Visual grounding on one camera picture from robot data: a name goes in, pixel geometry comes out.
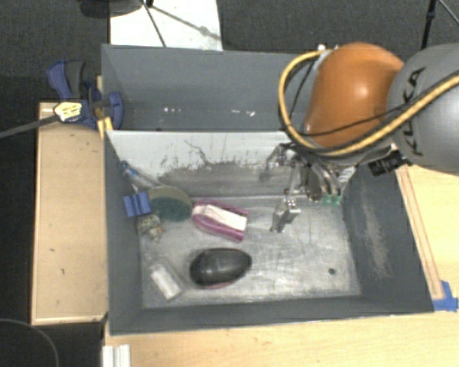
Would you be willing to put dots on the green round scrub brush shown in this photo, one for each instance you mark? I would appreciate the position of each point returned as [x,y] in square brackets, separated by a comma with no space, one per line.
[172,205]

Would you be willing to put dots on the small brown patterned toy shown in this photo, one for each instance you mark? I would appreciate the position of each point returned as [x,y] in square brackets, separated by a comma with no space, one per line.
[150,226]

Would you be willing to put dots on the clear plastic bottle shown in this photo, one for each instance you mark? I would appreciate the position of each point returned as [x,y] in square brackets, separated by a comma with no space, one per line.
[164,279]

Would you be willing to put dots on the black cylinder on white bracket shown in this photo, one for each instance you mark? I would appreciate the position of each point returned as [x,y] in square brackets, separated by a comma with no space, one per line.
[384,163]

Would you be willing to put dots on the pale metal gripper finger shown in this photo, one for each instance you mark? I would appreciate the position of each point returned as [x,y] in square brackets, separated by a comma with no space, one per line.
[293,209]
[279,222]

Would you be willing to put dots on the grey metal bin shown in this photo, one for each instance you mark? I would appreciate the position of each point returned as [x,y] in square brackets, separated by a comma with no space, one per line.
[290,258]

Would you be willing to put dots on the purple and white cloth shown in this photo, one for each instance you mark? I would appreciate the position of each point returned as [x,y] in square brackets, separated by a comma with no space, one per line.
[220,220]

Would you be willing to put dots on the pale wood board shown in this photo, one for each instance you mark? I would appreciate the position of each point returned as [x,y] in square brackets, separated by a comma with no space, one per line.
[70,224]

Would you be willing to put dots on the blue plastic clip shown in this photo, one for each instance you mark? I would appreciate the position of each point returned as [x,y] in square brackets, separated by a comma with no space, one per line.
[135,205]

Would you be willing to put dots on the black oval computer mouse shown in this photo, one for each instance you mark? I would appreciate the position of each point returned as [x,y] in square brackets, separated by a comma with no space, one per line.
[219,268]

